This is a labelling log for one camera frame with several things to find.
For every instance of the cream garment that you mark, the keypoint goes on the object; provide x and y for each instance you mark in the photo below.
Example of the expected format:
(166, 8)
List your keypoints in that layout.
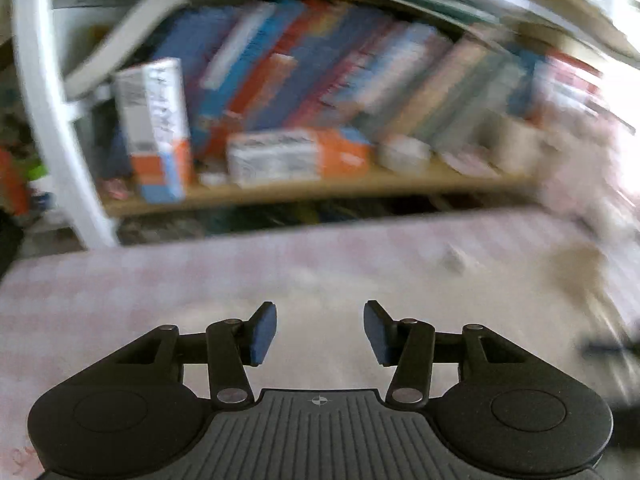
(500, 310)

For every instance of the flat white orange box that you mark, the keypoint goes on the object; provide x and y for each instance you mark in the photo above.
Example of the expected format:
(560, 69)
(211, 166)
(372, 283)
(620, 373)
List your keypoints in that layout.
(280, 155)

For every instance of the row of books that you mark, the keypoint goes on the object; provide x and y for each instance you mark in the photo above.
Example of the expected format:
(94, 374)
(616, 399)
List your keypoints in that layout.
(325, 70)

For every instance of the white bookshelf frame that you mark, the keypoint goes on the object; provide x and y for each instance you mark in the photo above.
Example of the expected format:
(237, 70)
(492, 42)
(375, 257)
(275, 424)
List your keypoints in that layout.
(55, 125)

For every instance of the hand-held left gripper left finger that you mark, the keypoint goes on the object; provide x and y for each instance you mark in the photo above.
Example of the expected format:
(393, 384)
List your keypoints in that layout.
(262, 335)

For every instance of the white round container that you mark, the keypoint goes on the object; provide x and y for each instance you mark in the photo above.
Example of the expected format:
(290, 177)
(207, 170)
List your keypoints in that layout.
(404, 154)

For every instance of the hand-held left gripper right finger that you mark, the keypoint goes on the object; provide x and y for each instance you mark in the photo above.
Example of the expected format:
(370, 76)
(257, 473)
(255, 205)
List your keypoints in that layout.
(377, 332)

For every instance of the tall white orange box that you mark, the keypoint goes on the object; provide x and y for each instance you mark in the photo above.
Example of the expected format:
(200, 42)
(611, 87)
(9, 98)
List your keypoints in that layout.
(155, 125)

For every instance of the pink printed desk mat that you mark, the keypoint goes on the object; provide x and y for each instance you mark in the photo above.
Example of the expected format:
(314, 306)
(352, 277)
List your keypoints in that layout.
(100, 300)

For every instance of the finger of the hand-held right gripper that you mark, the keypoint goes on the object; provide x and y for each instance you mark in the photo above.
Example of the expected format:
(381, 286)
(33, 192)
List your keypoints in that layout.
(605, 346)

